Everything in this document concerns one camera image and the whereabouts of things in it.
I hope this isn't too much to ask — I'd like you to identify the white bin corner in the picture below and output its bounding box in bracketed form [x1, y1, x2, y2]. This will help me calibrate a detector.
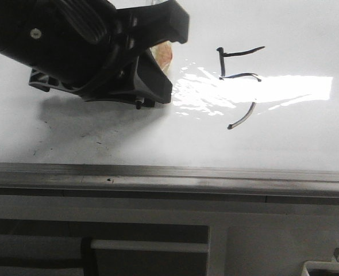
[301, 261, 339, 276]

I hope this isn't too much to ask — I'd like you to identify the white whiteboard marker with tape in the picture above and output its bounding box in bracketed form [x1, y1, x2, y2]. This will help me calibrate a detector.
[134, 40, 174, 110]

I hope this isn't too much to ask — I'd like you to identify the white whiteboard with aluminium frame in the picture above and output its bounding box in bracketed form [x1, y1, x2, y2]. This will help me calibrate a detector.
[0, 1, 339, 197]

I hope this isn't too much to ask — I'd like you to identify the grey shelf frame below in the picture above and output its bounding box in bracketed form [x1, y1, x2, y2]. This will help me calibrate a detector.
[0, 219, 209, 275]

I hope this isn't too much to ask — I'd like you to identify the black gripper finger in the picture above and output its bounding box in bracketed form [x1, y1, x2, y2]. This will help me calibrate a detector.
[133, 49, 172, 104]
[117, 1, 190, 55]

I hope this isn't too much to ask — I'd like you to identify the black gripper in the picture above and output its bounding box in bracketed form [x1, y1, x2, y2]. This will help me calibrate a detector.
[0, 1, 144, 105]

